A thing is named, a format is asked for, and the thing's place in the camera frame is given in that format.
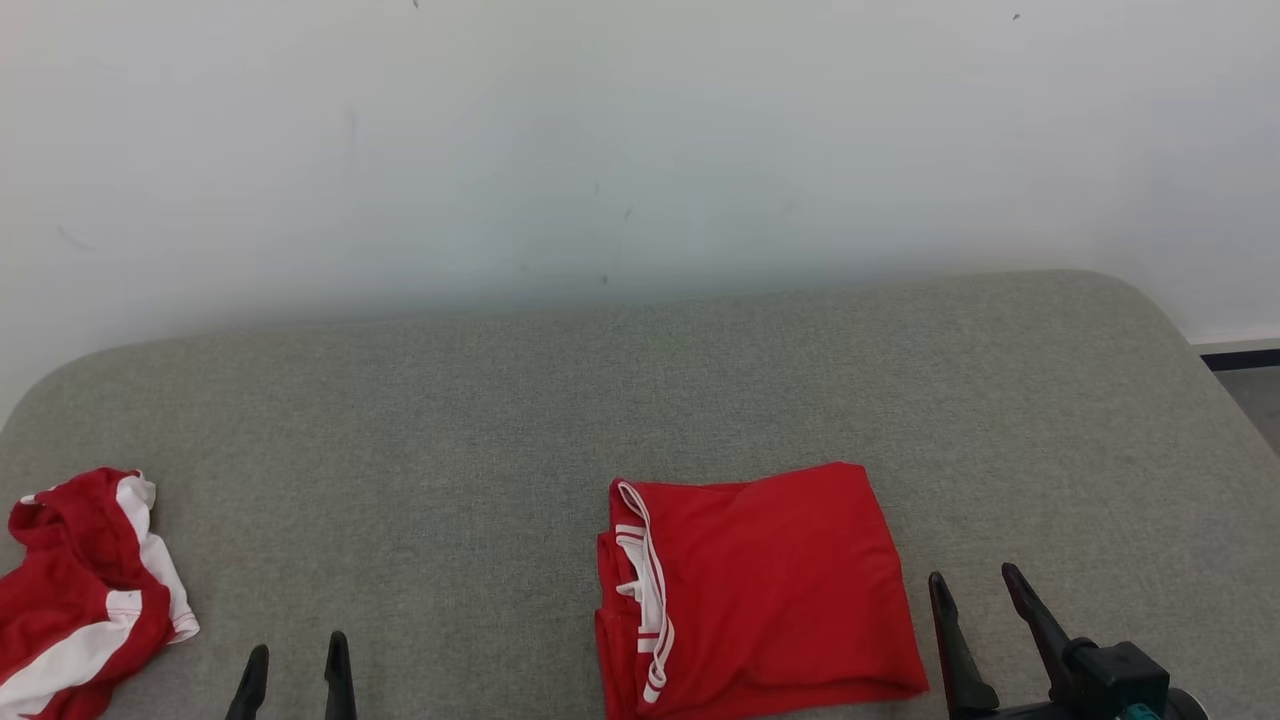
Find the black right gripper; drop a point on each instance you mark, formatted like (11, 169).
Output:
(1060, 712)

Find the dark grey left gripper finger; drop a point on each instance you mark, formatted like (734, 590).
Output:
(339, 685)
(250, 690)

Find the red shorts with white band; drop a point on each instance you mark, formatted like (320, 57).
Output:
(70, 600)

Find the red basketball jersey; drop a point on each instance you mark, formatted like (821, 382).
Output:
(780, 580)

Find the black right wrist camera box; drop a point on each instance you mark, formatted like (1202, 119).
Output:
(1120, 670)

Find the dark wall baseboard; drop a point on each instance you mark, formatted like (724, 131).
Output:
(1240, 357)

